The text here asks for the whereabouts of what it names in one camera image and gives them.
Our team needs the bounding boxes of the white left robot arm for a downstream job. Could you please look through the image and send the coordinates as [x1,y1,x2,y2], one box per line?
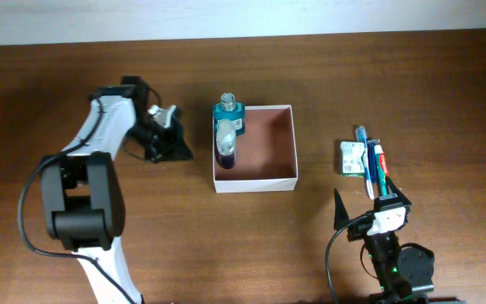
[40,79,193,303]

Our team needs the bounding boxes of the pink cardboard box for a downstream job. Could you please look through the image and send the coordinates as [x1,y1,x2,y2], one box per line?
[213,105,299,193]

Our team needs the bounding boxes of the Colgate toothpaste tube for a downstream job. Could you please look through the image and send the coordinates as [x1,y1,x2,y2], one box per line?
[374,144,389,196]

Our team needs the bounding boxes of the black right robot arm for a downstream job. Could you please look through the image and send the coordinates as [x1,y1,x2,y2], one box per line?
[326,177,435,304]

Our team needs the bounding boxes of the green white wipes packet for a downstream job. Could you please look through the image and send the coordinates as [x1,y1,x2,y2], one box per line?
[340,141,365,177]

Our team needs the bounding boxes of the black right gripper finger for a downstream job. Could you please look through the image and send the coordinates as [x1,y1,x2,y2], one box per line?
[386,176,411,207]
[334,188,350,231]

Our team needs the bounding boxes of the blue white toothbrush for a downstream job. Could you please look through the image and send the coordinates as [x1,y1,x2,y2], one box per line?
[355,126,375,199]

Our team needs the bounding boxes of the blue Listerine mouthwash bottle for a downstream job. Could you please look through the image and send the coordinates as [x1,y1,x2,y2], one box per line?
[213,93,246,136]

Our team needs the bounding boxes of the purple foaming soap pump bottle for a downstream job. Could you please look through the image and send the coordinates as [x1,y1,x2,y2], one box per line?
[215,119,236,169]

